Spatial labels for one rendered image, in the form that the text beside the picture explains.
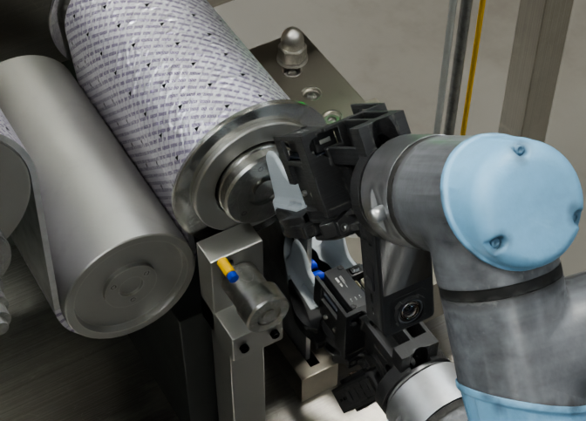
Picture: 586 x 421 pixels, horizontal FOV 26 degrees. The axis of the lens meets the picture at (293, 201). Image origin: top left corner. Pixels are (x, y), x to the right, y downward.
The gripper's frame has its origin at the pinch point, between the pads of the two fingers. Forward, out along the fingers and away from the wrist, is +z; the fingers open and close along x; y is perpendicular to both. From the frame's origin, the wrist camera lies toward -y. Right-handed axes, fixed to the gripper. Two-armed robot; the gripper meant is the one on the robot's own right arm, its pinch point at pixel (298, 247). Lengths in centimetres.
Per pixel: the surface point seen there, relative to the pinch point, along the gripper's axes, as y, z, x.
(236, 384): -5.7, -7.2, 10.8
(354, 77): -109, 118, -84
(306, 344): -13.1, -2.0, 0.2
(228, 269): 14.6, -9.7, 12.2
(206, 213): 14.5, -3.5, 10.9
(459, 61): -35, 45, -55
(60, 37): 15.0, 22.4, 12.6
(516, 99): -54, 49, -71
